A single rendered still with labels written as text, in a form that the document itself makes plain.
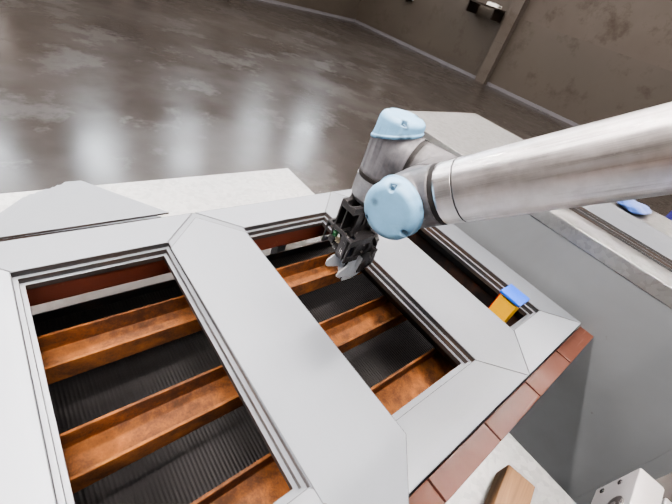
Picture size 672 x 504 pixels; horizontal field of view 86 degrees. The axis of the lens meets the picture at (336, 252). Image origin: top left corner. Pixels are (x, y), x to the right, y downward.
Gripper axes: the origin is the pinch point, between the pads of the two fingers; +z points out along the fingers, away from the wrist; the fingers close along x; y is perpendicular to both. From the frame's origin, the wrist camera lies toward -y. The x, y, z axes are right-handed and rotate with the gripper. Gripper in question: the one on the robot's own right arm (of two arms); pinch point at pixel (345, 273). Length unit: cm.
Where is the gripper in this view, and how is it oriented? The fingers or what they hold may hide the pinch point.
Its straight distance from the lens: 78.4
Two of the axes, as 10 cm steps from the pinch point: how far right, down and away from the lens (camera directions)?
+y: -7.5, 2.2, -6.2
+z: -2.8, 7.4, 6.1
